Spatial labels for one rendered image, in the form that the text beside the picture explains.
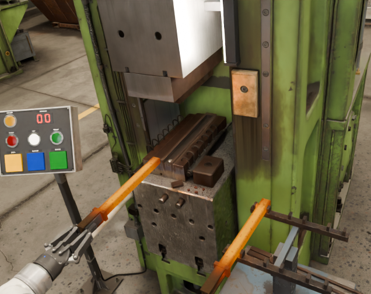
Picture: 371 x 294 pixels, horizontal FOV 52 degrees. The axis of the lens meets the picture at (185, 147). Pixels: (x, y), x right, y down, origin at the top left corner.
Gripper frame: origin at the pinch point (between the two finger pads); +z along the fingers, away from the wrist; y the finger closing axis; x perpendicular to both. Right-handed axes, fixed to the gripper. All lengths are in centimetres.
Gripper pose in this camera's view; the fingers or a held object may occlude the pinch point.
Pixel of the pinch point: (91, 223)
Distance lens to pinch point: 122.1
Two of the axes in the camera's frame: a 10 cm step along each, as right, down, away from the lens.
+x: -1.2, -8.3, -5.4
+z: 4.8, -5.3, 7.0
